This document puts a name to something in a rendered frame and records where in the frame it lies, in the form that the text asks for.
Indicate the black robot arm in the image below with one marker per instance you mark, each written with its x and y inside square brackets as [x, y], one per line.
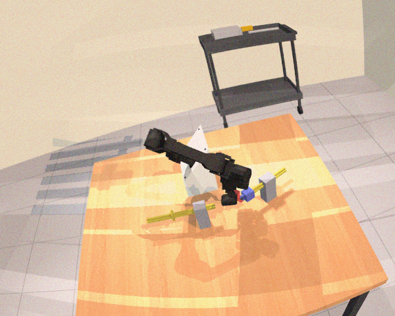
[214, 162]

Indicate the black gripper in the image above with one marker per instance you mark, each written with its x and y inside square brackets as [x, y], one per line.
[231, 197]

